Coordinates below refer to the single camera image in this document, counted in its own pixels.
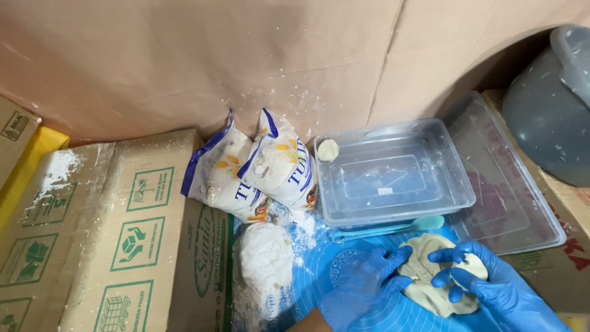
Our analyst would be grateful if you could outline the person's left hand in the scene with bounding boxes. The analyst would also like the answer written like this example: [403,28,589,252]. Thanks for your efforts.
[317,244,414,332]

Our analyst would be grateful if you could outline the person's right hand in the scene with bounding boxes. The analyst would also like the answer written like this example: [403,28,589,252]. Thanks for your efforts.
[427,240,573,332]

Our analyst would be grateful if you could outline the small pale dough piece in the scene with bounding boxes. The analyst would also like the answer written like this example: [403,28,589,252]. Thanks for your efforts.
[449,252,489,292]

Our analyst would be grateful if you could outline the large pale dough lump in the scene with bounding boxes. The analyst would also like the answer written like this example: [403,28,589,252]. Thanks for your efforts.
[398,232,483,319]

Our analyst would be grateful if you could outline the blue silicone baking mat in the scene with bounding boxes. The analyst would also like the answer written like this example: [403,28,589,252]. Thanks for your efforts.
[232,202,508,332]

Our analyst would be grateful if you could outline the teal silicone tongs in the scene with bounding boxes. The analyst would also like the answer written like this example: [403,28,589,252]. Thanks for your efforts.
[329,215,446,244]

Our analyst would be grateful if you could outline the white flour pile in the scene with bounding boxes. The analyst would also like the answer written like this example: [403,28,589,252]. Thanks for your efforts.
[236,221,297,300]

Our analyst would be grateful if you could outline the clear plastic container lid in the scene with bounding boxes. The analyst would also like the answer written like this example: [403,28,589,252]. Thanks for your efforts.
[444,90,568,256]

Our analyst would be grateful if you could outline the clear plastic container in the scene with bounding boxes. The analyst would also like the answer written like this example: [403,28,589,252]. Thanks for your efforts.
[314,118,477,228]

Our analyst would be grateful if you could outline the white blue flour bag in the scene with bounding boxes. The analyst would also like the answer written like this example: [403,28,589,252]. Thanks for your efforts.
[236,108,319,214]
[180,109,273,225]

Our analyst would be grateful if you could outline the small round dough ball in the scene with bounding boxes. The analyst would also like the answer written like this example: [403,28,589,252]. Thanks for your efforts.
[317,138,340,162]

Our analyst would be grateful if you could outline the grey plastic bucket with lid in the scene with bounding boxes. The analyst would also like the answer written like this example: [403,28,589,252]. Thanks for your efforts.
[501,24,590,188]

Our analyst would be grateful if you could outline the green printed cardboard box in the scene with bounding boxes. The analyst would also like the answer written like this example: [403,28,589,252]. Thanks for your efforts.
[0,128,235,332]

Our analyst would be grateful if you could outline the plain brown cardboard box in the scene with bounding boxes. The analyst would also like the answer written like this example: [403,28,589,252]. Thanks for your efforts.
[0,94,42,187]

